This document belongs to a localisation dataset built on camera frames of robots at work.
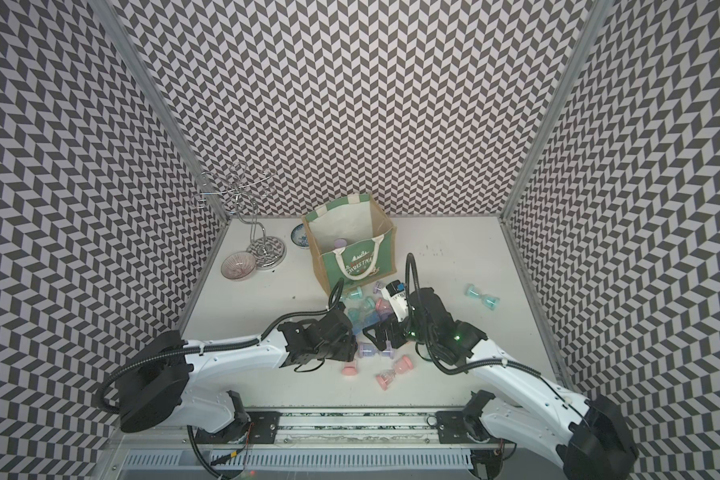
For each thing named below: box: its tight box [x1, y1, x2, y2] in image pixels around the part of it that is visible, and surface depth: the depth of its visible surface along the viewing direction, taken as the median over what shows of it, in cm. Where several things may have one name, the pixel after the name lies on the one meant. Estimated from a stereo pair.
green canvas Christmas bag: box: [301, 194, 397, 295], surface depth 93 cm
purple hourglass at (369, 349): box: [358, 342, 394, 359], surface depth 84 cm
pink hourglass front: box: [376, 354, 415, 391], surface depth 82 cm
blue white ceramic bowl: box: [291, 223, 309, 247], surface depth 111 cm
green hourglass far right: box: [464, 283, 500, 311], surface depth 96 cm
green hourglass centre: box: [348, 296, 375, 322], surface depth 94 cm
